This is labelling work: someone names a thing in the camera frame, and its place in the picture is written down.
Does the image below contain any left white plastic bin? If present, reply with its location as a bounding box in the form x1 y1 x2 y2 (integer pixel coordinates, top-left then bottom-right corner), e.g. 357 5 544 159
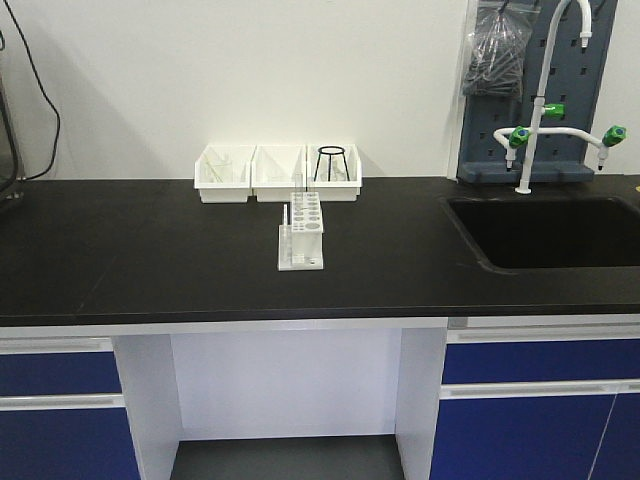
194 144 256 203

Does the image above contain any white gooseneck lab faucet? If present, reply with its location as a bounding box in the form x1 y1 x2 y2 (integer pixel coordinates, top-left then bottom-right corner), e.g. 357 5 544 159
493 0 627 194

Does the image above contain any right white plastic bin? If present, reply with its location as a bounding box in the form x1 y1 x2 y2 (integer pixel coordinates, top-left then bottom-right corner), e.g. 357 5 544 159
306 144 362 202

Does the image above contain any black metal tripod stand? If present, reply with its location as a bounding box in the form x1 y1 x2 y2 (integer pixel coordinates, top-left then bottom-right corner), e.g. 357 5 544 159
313 145 350 181

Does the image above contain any lower left blue drawer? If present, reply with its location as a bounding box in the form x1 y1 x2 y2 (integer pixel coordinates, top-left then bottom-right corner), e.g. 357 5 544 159
1 393 141 479

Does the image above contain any black sink basin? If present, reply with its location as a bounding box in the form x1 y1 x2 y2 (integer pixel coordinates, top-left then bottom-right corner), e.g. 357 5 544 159
440 196 639 274

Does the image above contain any white plastic bin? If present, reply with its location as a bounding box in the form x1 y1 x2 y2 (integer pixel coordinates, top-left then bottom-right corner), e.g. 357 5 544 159
251 145 306 202
306 144 362 202
194 144 256 203

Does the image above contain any clear glass test tube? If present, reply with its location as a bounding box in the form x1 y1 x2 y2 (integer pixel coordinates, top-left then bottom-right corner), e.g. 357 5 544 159
280 203 290 264
294 171 305 194

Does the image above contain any white test tube rack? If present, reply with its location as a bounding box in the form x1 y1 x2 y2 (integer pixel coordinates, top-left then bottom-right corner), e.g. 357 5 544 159
278 192 324 271

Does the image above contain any black power cable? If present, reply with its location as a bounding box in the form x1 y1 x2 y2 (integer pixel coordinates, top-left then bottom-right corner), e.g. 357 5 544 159
4 0 62 181

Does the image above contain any middle white plastic bin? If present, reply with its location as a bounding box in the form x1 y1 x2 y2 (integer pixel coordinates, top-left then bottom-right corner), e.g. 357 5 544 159
251 145 306 202

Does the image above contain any blue drawer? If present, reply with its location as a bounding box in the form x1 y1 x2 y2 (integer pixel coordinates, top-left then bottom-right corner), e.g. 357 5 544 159
1 338 122 396
430 379 639 479
1 393 141 479
442 327 639 384

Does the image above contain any lower right blue drawer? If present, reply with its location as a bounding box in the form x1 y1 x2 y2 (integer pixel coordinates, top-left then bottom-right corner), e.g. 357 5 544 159
430 379 639 479

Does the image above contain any blue-grey pegboard drying rack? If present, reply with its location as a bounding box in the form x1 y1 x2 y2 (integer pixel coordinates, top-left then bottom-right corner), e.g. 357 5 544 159
456 1 617 184

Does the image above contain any clear bag of pegs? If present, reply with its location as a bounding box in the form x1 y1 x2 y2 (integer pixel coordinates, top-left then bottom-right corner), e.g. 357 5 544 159
462 1 540 100

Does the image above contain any upper left blue drawer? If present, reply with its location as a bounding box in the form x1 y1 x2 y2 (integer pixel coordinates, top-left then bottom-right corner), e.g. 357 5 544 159
1 338 122 396

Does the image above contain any yellow-green dropper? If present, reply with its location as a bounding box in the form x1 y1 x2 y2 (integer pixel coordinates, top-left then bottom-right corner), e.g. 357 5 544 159
204 156 225 183

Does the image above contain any upper right blue drawer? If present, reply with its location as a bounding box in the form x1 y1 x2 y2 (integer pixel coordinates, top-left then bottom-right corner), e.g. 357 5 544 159
442 327 639 384

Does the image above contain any clear beaker in left bin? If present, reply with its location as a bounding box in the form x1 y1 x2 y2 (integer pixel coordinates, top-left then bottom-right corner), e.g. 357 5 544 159
212 154 234 183

